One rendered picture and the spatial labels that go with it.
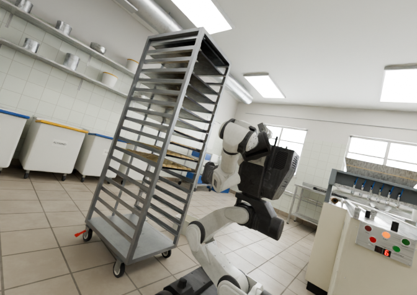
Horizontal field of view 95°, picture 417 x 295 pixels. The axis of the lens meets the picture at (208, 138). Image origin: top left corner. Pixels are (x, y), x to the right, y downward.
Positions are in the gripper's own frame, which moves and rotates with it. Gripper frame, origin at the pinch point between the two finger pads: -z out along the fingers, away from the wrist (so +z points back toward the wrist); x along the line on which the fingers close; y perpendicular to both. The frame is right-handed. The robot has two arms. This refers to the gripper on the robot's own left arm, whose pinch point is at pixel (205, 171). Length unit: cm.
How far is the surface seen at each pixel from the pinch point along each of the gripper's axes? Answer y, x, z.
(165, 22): 34, 186, -206
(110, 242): 31, -71, -52
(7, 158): 149, -61, -199
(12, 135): 152, -34, -198
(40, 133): 130, -26, -206
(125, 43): 83, 162, -300
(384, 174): -169, 38, 13
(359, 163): -158, 43, -3
